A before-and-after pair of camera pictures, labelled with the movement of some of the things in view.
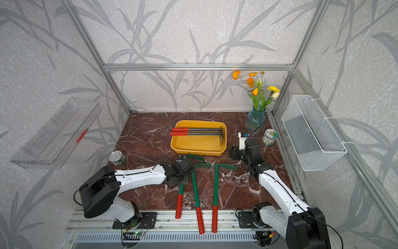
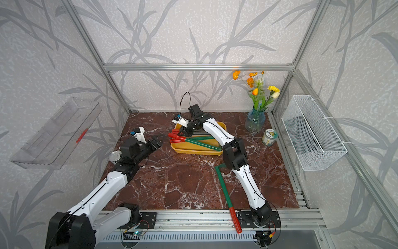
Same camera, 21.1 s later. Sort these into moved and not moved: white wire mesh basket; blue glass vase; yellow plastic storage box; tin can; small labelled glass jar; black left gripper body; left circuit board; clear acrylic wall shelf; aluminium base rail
Moved: black left gripper body
Not moved: white wire mesh basket; aluminium base rail; tin can; yellow plastic storage box; blue glass vase; small labelled glass jar; left circuit board; clear acrylic wall shelf
